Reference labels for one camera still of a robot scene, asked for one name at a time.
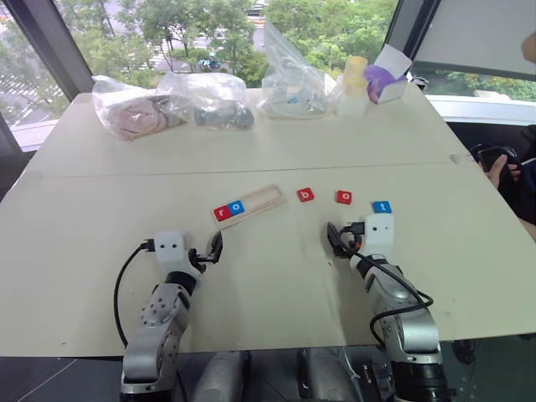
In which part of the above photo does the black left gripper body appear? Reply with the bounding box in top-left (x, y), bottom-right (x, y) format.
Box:
top-left (187, 247), bottom-right (213, 271)

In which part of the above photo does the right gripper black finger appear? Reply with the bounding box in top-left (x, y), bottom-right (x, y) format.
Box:
top-left (325, 222), bottom-right (344, 257)

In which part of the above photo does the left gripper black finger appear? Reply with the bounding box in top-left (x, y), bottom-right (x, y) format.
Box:
top-left (209, 230), bottom-right (224, 265)

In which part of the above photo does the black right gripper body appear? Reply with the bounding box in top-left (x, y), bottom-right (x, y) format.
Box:
top-left (338, 231), bottom-right (365, 258)

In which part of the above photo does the long wooden letter tray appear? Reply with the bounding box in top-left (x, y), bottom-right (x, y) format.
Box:
top-left (209, 185), bottom-right (289, 231)

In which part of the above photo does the grey rounded robot leg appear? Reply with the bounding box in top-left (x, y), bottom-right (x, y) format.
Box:
top-left (193, 350), bottom-right (249, 402)
top-left (298, 346), bottom-right (358, 402)

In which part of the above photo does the person's bare hand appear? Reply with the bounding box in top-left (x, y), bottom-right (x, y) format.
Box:
top-left (487, 154), bottom-right (523, 190)

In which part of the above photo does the clear bag with grey items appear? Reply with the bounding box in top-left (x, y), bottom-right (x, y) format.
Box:
top-left (157, 70), bottom-right (256, 132)

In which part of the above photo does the white translucent container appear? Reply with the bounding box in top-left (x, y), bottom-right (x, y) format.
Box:
top-left (335, 89), bottom-right (370, 117)

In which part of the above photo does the tall clear plastic bag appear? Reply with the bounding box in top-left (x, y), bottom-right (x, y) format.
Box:
top-left (257, 20), bottom-right (338, 121)

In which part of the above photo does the clear bag with pink items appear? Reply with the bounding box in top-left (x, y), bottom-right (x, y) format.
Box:
top-left (90, 75), bottom-right (188, 142)

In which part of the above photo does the white open cardboard box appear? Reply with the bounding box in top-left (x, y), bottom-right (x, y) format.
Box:
top-left (373, 43), bottom-right (414, 106)

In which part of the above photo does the stack of yellow cups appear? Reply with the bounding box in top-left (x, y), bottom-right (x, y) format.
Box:
top-left (343, 55), bottom-right (369, 97)

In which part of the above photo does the person's dark clothing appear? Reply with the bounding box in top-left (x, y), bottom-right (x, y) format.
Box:
top-left (497, 124), bottom-right (536, 224)

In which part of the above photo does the white roller blind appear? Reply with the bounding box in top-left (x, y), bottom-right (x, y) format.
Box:
top-left (411, 0), bottom-right (536, 81)

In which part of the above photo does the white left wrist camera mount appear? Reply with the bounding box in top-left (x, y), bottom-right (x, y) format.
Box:
top-left (152, 229), bottom-right (204, 280)

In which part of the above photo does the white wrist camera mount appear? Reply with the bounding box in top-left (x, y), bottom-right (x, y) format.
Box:
top-left (362, 213), bottom-right (395, 257)
top-left (152, 229), bottom-right (204, 280)

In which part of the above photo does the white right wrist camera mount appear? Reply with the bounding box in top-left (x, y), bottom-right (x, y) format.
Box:
top-left (362, 213), bottom-right (395, 257)

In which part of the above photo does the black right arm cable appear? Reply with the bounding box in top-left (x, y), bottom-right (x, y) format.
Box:
top-left (341, 224), bottom-right (435, 347)

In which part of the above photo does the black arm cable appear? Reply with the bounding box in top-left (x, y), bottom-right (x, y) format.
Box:
top-left (341, 224), bottom-right (435, 347)
top-left (113, 239), bottom-right (157, 348)

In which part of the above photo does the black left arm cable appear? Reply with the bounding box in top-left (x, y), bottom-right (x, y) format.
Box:
top-left (113, 239), bottom-right (157, 348)

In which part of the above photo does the dark window frame pillar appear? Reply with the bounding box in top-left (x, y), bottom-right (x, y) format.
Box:
top-left (382, 0), bottom-right (441, 64)
top-left (7, 0), bottom-right (94, 98)

